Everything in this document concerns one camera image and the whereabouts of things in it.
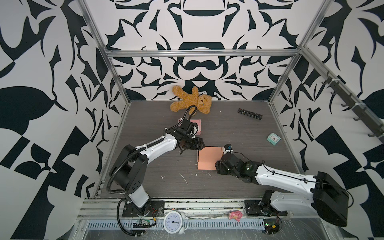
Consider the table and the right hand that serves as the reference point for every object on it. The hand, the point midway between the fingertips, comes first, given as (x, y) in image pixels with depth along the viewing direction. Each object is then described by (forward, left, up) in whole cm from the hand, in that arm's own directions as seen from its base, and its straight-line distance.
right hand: (219, 165), depth 83 cm
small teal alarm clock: (+18, -37, -4) cm, 42 cm away
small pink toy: (-23, -5, -1) cm, 24 cm away
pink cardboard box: (+30, +10, 0) cm, 32 cm away
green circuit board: (-28, -22, -7) cm, 36 cm away
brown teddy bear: (+44, +7, +4) cm, 44 cm away
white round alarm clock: (-26, +23, -1) cm, 34 cm away
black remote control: (+40, -28, -4) cm, 49 cm away
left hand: (+11, +9, +5) cm, 15 cm away
